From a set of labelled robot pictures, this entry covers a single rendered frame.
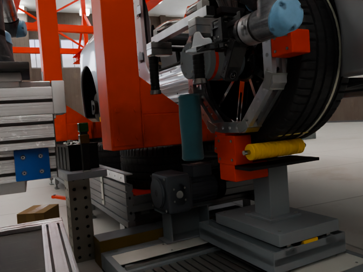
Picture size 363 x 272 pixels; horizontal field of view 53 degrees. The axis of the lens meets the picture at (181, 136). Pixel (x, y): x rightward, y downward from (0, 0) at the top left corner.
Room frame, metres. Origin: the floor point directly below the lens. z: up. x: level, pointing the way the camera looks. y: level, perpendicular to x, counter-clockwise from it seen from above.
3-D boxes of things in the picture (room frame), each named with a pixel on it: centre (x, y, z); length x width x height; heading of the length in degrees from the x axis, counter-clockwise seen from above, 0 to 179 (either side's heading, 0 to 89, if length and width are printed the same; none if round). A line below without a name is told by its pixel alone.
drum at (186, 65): (1.37, -0.13, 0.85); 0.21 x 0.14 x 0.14; 118
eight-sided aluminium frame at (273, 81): (1.40, -0.20, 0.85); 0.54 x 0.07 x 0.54; 28
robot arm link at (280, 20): (0.83, -0.23, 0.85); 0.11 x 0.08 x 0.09; 28
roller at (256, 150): (1.34, -0.34, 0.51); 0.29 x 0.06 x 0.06; 118
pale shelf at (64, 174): (1.74, 0.51, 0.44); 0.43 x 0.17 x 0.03; 28
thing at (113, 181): (2.90, 0.84, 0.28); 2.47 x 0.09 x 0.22; 28
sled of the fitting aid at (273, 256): (1.52, -0.33, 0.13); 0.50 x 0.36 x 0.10; 28
